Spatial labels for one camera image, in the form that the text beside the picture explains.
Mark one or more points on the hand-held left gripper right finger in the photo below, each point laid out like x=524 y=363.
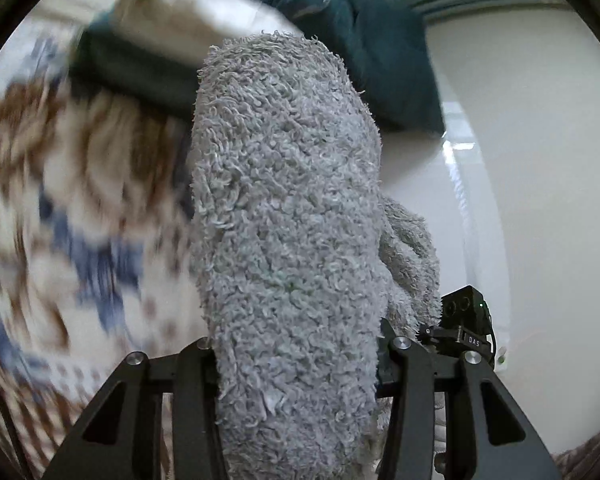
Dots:
x=405 y=375

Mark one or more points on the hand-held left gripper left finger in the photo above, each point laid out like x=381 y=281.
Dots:
x=195 y=375

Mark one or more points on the grey fluffy towel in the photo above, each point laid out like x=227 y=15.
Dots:
x=290 y=210

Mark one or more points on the floral fleece blanket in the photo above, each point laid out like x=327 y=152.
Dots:
x=80 y=210

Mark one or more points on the dark teal fleece cloth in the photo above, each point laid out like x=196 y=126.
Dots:
x=370 y=40

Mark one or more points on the cream cloth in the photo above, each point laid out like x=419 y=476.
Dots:
x=190 y=15

